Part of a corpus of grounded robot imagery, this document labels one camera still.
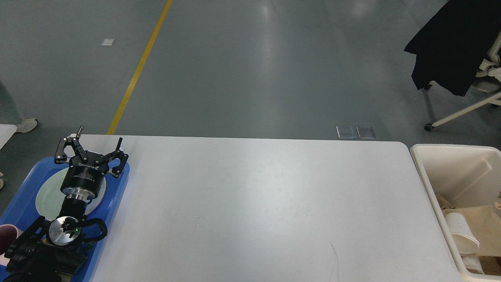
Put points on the beige plastic bin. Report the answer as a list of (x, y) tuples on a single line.
[(466, 176)]

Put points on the large brown paper bag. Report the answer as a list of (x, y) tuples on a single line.
[(484, 223)]

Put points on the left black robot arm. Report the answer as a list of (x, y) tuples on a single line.
[(64, 209)]

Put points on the blue plastic tray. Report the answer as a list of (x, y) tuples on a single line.
[(21, 211)]

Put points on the white paper cup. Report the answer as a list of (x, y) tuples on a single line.
[(464, 239), (472, 263)]

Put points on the floor outlet plate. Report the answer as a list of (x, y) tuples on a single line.
[(346, 131), (365, 132)]

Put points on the black jacket on chair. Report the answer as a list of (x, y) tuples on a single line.
[(453, 43)]

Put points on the person's white shoe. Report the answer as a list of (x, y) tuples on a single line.
[(26, 125)]

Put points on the white office chair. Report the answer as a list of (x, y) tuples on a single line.
[(487, 80)]

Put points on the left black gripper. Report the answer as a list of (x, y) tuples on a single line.
[(84, 177)]

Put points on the floor outlet plate left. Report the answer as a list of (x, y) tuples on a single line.
[(346, 131)]

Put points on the pink ribbed mug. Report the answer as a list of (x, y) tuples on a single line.
[(8, 235)]

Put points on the mint green plate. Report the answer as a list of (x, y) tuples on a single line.
[(50, 199)]

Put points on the person's grey trouser leg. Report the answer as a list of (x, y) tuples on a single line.
[(9, 111)]

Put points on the floor outlet plate right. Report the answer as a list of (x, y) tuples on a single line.
[(365, 132)]

